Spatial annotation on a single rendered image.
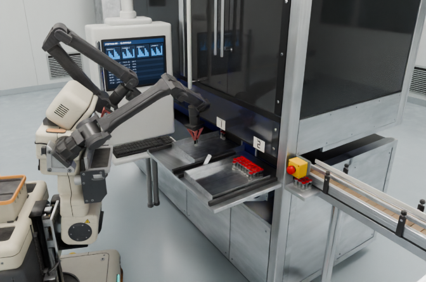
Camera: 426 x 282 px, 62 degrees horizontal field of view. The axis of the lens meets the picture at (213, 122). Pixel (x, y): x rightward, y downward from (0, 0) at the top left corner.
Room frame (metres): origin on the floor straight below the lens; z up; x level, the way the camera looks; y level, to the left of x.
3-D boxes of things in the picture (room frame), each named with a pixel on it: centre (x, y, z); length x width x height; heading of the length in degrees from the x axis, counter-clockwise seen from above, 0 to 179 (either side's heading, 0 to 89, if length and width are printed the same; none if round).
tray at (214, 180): (1.54, -0.07, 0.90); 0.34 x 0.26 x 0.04; 123
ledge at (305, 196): (1.48, -0.44, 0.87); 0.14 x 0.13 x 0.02; 124
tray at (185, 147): (1.89, 0.03, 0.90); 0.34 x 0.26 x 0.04; 124
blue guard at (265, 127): (2.35, 0.23, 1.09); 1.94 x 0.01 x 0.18; 34
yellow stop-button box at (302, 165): (1.47, -0.40, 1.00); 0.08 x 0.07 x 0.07; 124
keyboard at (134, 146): (2.05, 0.44, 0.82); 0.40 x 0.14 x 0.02; 121
